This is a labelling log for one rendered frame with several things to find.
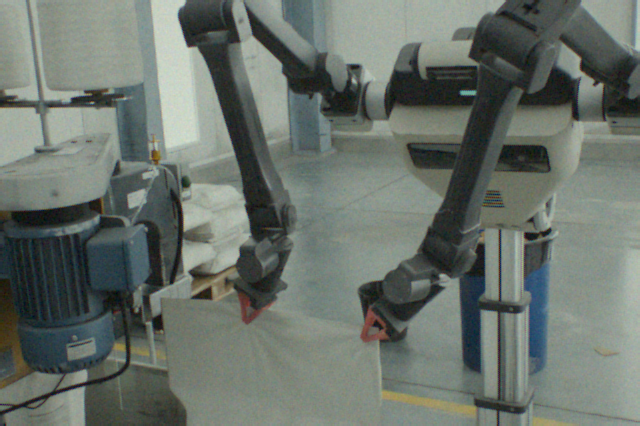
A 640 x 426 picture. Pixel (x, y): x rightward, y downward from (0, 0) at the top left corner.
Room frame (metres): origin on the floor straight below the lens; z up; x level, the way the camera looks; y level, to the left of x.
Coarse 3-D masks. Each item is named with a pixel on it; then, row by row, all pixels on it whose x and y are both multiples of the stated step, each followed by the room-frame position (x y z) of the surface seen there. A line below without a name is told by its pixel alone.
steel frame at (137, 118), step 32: (288, 0) 10.28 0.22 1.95; (320, 0) 10.18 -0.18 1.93; (320, 32) 10.14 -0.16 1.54; (160, 96) 7.41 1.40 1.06; (320, 96) 10.06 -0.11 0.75; (128, 128) 7.48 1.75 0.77; (160, 128) 7.38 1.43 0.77; (320, 128) 10.02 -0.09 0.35; (128, 160) 7.45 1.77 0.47; (160, 160) 7.33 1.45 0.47
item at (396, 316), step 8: (384, 296) 1.31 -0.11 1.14; (376, 304) 1.28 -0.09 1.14; (384, 304) 1.30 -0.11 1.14; (392, 304) 1.29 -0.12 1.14; (400, 304) 1.28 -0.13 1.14; (408, 304) 1.27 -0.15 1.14; (416, 304) 1.27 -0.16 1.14; (424, 304) 1.27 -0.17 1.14; (376, 312) 1.28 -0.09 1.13; (384, 312) 1.28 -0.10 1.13; (392, 312) 1.29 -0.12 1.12; (400, 312) 1.28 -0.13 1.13; (408, 312) 1.28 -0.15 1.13; (416, 312) 1.29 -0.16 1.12; (384, 320) 1.27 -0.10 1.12; (392, 320) 1.27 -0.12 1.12; (400, 320) 1.29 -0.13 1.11; (408, 320) 1.30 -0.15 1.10; (392, 328) 1.26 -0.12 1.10; (400, 328) 1.27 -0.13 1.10
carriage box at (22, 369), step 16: (0, 288) 1.30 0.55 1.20; (0, 304) 1.30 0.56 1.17; (0, 320) 1.30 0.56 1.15; (16, 320) 1.32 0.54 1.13; (0, 336) 1.29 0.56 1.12; (16, 336) 1.32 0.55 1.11; (0, 352) 1.28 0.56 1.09; (16, 352) 1.32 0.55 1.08; (16, 368) 1.31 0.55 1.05; (0, 384) 1.28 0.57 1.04
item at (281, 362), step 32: (192, 320) 1.55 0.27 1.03; (224, 320) 1.51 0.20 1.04; (256, 320) 1.47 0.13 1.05; (288, 320) 1.42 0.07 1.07; (320, 320) 1.39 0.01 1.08; (192, 352) 1.55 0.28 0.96; (224, 352) 1.52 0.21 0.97; (256, 352) 1.47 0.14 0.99; (288, 352) 1.42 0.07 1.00; (320, 352) 1.39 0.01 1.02; (352, 352) 1.36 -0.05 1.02; (192, 384) 1.55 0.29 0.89; (224, 384) 1.52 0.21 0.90; (256, 384) 1.48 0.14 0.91; (288, 384) 1.43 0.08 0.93; (320, 384) 1.39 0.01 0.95; (352, 384) 1.36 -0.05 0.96; (192, 416) 1.51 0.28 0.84; (224, 416) 1.48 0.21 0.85; (256, 416) 1.45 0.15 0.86; (288, 416) 1.43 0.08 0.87; (320, 416) 1.39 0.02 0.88; (352, 416) 1.36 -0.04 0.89
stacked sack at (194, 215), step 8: (184, 208) 4.59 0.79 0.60; (192, 208) 4.57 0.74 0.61; (200, 208) 4.61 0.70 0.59; (184, 216) 4.41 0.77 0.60; (192, 216) 4.46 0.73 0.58; (200, 216) 4.52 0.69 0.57; (208, 216) 4.59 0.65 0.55; (184, 224) 4.38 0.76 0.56; (192, 224) 4.44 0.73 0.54; (200, 224) 4.54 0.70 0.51
